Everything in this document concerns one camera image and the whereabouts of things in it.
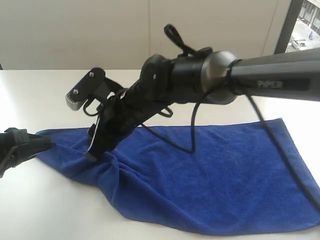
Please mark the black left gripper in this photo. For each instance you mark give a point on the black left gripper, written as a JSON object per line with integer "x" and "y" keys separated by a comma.
{"x": 17, "y": 147}

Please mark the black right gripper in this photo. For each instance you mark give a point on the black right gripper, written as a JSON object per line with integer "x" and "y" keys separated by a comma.
{"x": 114, "y": 124}

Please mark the blue towel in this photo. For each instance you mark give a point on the blue towel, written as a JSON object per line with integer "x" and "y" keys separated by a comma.
{"x": 236, "y": 182}

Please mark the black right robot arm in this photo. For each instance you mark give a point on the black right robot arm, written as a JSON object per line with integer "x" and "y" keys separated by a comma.
{"x": 216, "y": 78}

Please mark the black window frame post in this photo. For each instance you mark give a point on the black window frame post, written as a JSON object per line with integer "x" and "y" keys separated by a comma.
{"x": 288, "y": 26}

